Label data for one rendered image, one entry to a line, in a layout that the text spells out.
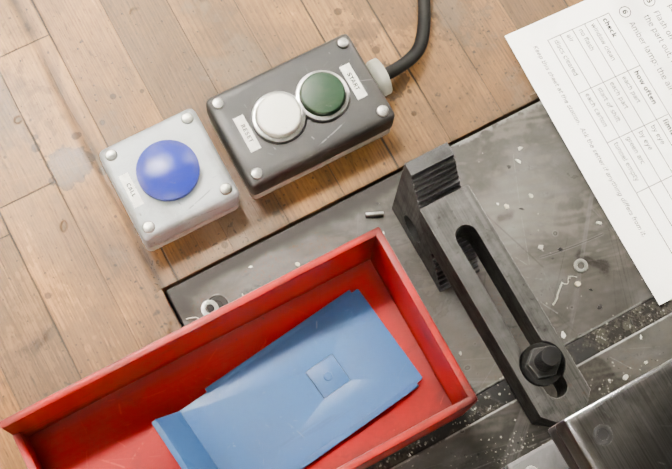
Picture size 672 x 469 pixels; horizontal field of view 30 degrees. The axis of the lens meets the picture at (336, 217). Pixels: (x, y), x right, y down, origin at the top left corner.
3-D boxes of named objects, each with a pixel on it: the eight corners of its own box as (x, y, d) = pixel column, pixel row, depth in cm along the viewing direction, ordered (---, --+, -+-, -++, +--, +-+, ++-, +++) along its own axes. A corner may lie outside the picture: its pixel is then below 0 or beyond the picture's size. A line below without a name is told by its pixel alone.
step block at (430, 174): (391, 208, 83) (404, 163, 74) (429, 188, 83) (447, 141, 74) (440, 292, 81) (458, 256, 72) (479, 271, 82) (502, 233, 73)
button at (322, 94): (292, 94, 83) (292, 83, 81) (330, 76, 83) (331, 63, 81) (312, 131, 82) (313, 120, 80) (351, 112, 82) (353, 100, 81)
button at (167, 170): (128, 165, 81) (124, 155, 79) (183, 138, 81) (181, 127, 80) (155, 218, 80) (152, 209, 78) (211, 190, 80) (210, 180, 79)
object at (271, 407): (155, 428, 77) (150, 422, 74) (357, 290, 80) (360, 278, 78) (218, 523, 76) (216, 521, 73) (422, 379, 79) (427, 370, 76)
